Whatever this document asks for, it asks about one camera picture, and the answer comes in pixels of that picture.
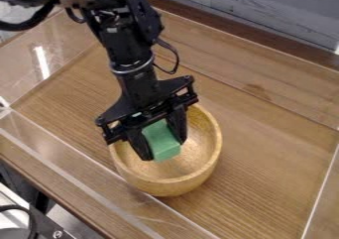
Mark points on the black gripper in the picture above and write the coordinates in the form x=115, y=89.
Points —
x=149, y=100

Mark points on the green rectangular block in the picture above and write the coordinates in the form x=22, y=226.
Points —
x=164, y=144

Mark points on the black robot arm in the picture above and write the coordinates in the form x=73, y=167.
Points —
x=127, y=26

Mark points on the brown wooden bowl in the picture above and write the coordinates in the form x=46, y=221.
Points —
x=184, y=173

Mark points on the clear acrylic tray wall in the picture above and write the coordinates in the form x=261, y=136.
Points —
x=270, y=88

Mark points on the black metal mount plate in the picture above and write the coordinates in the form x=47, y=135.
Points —
x=46, y=228

